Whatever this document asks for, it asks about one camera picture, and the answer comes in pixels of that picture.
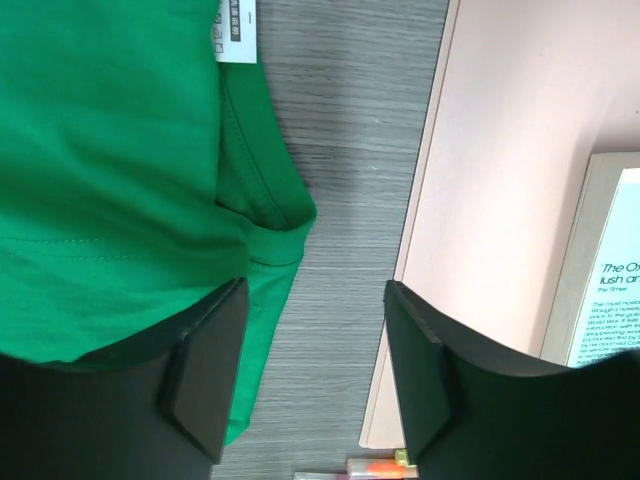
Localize orange highlighter pen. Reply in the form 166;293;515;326
347;458;419;480

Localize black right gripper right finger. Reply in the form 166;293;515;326
384;280;639;479

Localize pink desk mat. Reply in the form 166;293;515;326
358;0;640;450

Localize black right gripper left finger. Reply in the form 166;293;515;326
1;278;249;479

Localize yellow highlighter pen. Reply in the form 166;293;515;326
394;449;414;468

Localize teal paperback book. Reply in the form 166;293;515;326
540;152;639;368

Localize green t shirt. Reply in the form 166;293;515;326
1;1;316;442

